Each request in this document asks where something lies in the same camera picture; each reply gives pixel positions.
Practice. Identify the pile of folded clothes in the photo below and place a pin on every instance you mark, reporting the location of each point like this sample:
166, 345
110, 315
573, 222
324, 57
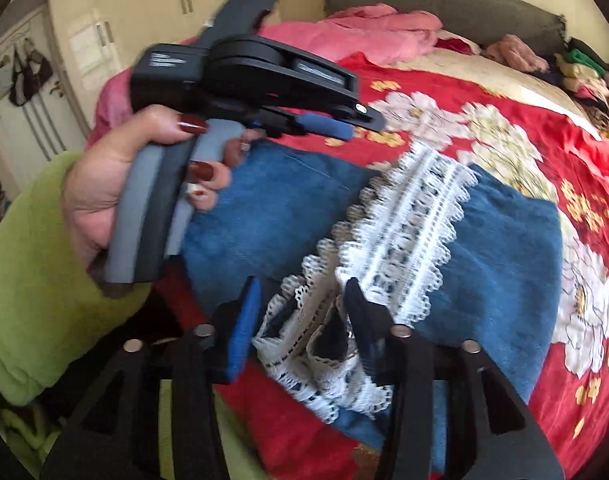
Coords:
584, 75

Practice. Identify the blue denim pants lace trim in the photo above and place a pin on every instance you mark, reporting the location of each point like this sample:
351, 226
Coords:
451, 251

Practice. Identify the white door with bags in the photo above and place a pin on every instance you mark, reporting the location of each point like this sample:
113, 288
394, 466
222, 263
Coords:
37, 117

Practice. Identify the pink fluffy garment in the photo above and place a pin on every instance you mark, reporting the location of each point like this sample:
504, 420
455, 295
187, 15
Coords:
511, 51

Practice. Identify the grey headboard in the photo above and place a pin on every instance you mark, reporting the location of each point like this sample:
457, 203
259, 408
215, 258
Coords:
484, 21

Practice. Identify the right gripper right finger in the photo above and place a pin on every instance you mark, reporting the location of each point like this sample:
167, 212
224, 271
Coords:
489, 431

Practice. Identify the pink quilt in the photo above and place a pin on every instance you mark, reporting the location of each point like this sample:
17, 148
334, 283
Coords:
383, 34

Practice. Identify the red floral bedspread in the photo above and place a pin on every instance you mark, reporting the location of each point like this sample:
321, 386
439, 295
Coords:
541, 154

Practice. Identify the left hand red nails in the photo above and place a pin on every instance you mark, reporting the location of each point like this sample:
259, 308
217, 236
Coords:
95, 182

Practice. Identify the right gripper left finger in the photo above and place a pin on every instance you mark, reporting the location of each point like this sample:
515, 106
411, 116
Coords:
214, 352

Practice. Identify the green sleeve forearm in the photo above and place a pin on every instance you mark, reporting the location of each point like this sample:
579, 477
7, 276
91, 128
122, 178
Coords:
51, 310

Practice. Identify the cream wardrobe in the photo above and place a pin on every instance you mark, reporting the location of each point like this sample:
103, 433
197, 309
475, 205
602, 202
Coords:
95, 39

